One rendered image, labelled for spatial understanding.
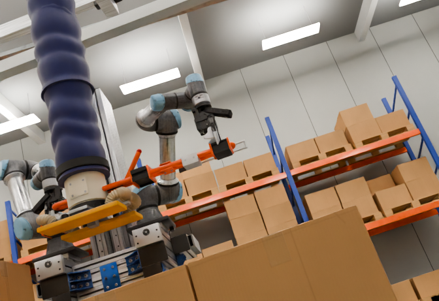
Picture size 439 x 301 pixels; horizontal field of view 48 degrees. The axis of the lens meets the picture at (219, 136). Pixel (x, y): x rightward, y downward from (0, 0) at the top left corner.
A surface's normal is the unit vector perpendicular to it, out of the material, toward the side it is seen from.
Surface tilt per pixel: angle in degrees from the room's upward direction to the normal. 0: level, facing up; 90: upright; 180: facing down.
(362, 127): 90
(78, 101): 79
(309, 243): 90
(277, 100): 90
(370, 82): 90
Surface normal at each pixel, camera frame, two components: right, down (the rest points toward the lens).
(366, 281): -0.18, -0.34
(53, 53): -0.14, -0.62
